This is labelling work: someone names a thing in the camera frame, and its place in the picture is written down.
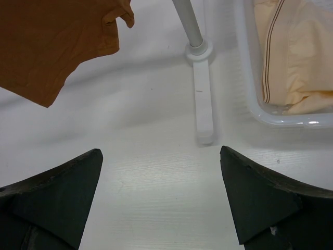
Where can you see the cream striped underwear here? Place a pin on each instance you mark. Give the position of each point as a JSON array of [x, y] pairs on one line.
[[296, 44]]

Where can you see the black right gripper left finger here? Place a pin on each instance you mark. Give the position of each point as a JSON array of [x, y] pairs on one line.
[[50, 210]]

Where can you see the white clothes rack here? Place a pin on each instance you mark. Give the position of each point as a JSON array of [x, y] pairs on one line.
[[199, 54]]

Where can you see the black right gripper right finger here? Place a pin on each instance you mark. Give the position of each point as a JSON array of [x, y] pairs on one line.
[[273, 211]]

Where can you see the translucent plastic basket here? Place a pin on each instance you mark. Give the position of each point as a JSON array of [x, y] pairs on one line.
[[252, 66]]

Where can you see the brown underwear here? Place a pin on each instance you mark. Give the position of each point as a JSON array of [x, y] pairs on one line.
[[43, 42]]

